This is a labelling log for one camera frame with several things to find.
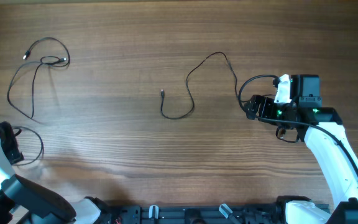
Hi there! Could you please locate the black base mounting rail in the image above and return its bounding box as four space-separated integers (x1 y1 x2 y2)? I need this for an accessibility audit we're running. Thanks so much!
104 203 332 224

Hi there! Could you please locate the black USB cable long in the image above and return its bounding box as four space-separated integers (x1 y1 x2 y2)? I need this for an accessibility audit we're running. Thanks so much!
160 51 245 121

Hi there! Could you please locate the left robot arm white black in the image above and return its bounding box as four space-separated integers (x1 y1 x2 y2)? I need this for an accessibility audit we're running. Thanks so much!
0 122 102 223

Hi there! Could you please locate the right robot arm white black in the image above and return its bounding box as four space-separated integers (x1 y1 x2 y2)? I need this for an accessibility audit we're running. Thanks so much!
237 74 358 223

